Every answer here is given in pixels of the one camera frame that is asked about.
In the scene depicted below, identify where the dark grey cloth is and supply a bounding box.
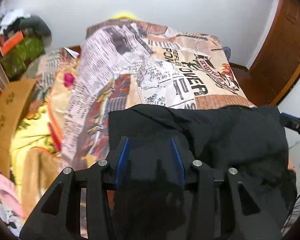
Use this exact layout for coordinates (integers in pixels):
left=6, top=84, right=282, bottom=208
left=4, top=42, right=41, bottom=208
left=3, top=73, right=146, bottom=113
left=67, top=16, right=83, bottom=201
left=20, top=15, right=53, bottom=46

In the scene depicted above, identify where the wooden lap table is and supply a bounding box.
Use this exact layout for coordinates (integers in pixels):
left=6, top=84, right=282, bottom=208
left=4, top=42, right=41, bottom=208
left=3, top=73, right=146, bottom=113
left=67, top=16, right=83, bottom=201
left=0, top=78, right=38, bottom=178

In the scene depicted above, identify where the yellow pillow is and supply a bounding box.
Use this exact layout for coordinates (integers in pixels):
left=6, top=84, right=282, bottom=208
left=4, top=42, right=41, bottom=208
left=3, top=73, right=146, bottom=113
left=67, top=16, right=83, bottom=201
left=111, top=11, right=138, bottom=21

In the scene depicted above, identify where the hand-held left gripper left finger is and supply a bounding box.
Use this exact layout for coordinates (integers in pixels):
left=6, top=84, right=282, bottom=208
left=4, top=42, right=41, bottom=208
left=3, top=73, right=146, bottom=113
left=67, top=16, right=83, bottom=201
left=19, top=136, right=130, bottom=240

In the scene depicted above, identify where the brown wooden door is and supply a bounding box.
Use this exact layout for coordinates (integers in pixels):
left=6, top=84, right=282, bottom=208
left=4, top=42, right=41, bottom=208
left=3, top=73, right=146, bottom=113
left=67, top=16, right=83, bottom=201
left=248, top=0, right=300, bottom=106

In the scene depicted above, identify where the pink plastic toy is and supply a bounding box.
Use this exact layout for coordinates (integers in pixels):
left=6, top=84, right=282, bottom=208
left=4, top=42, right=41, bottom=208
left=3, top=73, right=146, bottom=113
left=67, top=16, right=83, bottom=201
left=0, top=171, right=24, bottom=217

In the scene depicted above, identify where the striped grey cloth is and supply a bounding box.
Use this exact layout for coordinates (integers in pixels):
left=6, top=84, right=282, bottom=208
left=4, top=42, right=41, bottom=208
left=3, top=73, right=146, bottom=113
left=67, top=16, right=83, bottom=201
left=27, top=49, right=81, bottom=101

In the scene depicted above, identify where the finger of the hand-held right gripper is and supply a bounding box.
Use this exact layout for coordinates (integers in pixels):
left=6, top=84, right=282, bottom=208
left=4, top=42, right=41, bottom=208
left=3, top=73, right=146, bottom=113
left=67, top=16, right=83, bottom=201
left=279, top=113, right=300, bottom=138

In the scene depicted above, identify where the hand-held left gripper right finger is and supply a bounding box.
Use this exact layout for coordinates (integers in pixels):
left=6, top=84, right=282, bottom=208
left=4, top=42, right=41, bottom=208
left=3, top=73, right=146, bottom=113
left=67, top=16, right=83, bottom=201
left=170, top=137, right=283, bottom=240

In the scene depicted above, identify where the orange box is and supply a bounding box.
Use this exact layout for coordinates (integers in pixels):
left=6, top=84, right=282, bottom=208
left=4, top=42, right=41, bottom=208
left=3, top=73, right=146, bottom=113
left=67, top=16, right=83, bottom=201
left=0, top=31, right=24, bottom=56

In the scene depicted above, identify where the yellow floral blanket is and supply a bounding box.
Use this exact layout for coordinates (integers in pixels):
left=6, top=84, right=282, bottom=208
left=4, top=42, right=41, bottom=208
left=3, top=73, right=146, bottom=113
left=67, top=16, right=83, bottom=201
left=9, top=104, right=66, bottom=189

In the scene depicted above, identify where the black hooded zip jacket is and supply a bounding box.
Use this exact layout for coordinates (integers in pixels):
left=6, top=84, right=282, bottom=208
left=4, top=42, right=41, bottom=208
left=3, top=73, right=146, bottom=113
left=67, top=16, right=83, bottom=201
left=107, top=104, right=298, bottom=240

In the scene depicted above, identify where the bed with printed sheet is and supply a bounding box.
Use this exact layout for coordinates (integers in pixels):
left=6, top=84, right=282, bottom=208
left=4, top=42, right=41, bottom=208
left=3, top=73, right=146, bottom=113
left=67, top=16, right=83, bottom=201
left=10, top=20, right=256, bottom=240

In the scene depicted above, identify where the blue grey backpack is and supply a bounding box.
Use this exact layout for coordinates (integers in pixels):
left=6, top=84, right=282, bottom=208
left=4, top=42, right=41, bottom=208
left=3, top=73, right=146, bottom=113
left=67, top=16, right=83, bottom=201
left=223, top=46, right=232, bottom=62

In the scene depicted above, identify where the green patterned cloth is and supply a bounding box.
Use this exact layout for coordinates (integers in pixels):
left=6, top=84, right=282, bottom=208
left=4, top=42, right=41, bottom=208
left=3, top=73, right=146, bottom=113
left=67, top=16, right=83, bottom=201
left=0, top=37, right=45, bottom=79

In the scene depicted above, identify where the white crumpled cloth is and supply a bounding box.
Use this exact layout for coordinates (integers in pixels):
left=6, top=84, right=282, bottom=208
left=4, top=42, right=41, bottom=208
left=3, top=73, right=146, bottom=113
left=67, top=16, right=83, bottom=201
left=0, top=8, right=31, bottom=28

